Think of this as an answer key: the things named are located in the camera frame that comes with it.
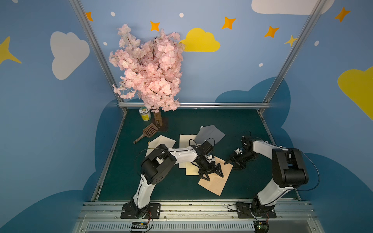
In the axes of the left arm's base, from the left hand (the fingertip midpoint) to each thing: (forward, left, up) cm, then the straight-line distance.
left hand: (217, 176), depth 83 cm
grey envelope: (+35, +1, -4) cm, 35 cm away
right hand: (+8, -9, -2) cm, 12 cm away
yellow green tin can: (+46, +51, +3) cm, 69 cm away
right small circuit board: (-23, -21, -6) cm, 32 cm away
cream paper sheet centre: (+7, +21, -4) cm, 23 cm away
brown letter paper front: (-3, 0, -3) cm, 4 cm away
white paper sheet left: (+24, +39, -3) cm, 46 cm away
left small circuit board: (-24, +41, -6) cm, 48 cm away
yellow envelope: (+5, +15, -5) cm, 17 cm away
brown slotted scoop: (+33, +48, -4) cm, 58 cm away
